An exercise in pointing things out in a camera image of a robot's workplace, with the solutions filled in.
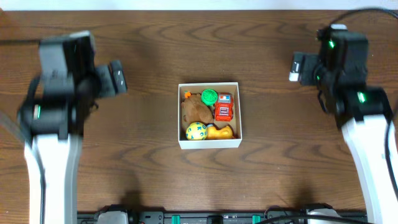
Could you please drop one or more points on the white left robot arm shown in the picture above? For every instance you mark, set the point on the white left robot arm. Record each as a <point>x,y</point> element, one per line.
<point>51,120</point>

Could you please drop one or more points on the red toy truck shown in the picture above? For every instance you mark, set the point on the red toy truck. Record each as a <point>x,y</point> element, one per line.
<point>224,107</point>

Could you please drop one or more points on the orange duck toy blue cap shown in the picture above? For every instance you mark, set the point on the orange duck toy blue cap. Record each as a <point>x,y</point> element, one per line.
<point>219,134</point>

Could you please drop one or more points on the brown plush bear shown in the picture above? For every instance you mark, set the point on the brown plush bear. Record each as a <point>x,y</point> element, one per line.
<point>195,110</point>

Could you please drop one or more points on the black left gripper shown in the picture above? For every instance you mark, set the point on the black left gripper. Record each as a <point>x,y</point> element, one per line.
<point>101,81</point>

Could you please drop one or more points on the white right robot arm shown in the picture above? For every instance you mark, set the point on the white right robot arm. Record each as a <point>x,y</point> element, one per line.
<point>364,116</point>

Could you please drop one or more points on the yellow ball with blue letters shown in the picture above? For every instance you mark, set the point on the yellow ball with blue letters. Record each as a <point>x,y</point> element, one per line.
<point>196,131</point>

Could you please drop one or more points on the green round toy disc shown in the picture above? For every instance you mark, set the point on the green round toy disc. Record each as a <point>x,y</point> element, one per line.
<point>209,97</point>

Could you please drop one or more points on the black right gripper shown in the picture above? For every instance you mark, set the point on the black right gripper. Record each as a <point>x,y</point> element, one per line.
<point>310,61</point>

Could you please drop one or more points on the white cardboard box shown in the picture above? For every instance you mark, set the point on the white cardboard box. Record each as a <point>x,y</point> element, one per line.
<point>188,89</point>

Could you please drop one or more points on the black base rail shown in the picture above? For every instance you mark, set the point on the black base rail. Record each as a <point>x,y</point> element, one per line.
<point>120,214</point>

